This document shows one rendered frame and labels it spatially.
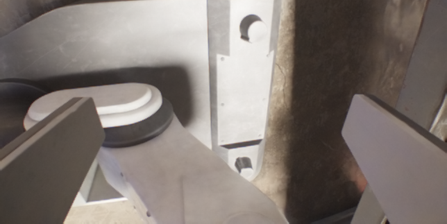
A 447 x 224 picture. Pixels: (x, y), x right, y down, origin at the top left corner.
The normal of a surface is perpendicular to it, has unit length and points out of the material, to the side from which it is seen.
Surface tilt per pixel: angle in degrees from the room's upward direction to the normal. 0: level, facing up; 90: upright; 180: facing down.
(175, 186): 90
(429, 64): 90
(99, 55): 0
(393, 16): 0
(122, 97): 90
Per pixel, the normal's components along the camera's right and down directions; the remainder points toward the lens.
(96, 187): 0.00, -0.86
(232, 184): -0.09, -0.99
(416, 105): -0.97, 0.22
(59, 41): 0.22, 0.50
